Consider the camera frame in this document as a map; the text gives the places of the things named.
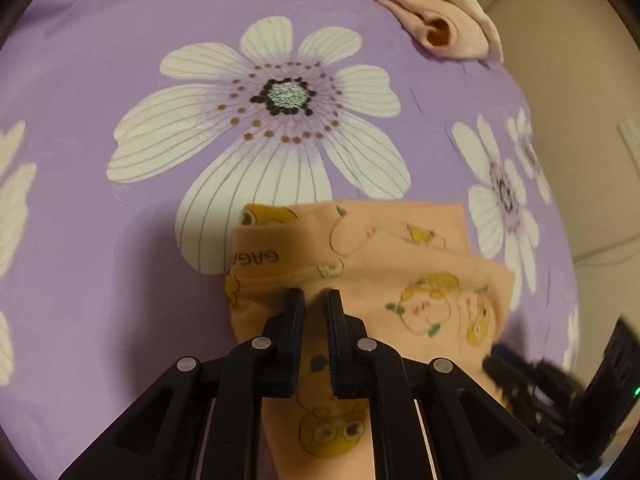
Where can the orange printed long-sleeve shirt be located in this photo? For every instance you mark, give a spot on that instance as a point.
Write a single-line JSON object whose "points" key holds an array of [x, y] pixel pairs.
{"points": [[400, 280]]}

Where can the purple floral blanket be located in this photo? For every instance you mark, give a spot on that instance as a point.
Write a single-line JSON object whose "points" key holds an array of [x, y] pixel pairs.
{"points": [[100, 50]]}

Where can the pink folded garment with opening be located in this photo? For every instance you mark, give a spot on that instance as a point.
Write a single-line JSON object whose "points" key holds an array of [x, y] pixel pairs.
{"points": [[400, 5]]}

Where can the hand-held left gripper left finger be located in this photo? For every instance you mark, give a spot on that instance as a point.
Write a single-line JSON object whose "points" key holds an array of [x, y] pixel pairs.
{"points": [[295, 330]]}

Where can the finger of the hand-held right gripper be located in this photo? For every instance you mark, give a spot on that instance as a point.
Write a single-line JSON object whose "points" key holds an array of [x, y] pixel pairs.
{"points": [[517, 382]]}

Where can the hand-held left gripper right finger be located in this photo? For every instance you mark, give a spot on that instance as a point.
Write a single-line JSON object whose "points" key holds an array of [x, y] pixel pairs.
{"points": [[334, 330]]}

